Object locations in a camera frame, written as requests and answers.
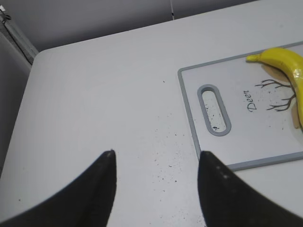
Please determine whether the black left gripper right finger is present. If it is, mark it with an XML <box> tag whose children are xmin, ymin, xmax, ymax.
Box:
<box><xmin>199</xmin><ymin>151</ymin><xmax>303</xmax><ymax>227</ymax></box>

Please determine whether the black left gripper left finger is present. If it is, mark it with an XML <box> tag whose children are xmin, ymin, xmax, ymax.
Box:
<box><xmin>0</xmin><ymin>150</ymin><xmax>117</xmax><ymax>227</ymax></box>

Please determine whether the yellow plastic banana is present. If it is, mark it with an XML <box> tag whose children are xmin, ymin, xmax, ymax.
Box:
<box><xmin>246</xmin><ymin>48</ymin><xmax>303</xmax><ymax>125</ymax></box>

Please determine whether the white deer cutting board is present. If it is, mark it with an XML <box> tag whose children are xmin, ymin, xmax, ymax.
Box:
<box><xmin>178</xmin><ymin>54</ymin><xmax>303</xmax><ymax>171</ymax></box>

